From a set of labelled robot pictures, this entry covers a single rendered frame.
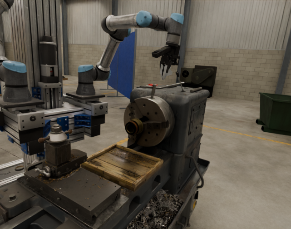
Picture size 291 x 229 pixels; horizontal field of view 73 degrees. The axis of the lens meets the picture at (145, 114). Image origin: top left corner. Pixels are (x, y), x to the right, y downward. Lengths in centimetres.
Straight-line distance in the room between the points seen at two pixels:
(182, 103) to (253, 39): 997
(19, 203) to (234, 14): 1116
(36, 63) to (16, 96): 34
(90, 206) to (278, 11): 1104
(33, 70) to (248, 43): 1028
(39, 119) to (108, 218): 77
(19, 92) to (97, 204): 88
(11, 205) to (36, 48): 105
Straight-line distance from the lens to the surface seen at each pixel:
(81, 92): 161
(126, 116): 129
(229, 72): 1103
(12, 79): 138
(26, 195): 96
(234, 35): 1119
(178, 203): 145
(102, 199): 76
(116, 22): 132
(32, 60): 161
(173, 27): 118
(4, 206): 93
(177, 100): 127
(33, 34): 162
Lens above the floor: 144
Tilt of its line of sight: 15 degrees down
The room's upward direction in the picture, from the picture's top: 4 degrees clockwise
